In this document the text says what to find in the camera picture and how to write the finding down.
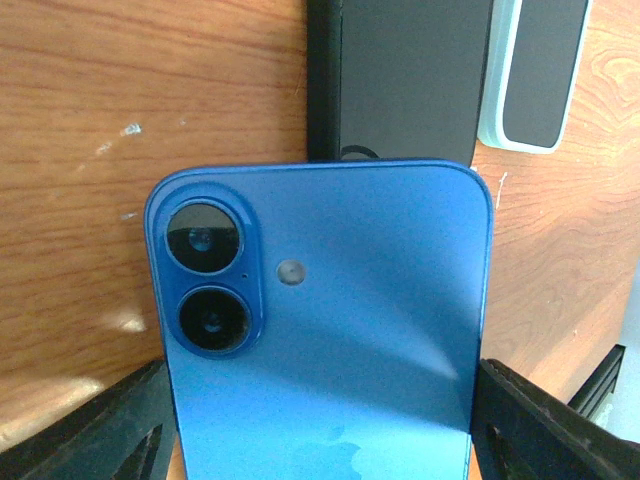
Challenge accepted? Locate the blue phone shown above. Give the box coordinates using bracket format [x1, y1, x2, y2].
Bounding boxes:
[144, 160, 493, 479]

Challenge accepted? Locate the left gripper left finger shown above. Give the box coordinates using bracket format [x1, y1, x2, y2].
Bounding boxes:
[1, 359, 175, 479]

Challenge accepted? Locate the light blue phone case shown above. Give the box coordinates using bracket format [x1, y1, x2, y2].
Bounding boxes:
[477, 1, 592, 154]

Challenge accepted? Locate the black phone case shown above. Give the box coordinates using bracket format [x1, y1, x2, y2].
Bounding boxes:
[304, 0, 494, 169]

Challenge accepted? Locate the black phone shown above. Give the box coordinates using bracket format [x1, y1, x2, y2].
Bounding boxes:
[339, 0, 493, 165]

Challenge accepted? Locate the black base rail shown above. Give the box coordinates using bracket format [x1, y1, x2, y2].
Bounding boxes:
[568, 344, 626, 419]

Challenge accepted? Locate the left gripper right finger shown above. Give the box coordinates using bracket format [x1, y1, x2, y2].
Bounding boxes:
[471, 359, 639, 479]

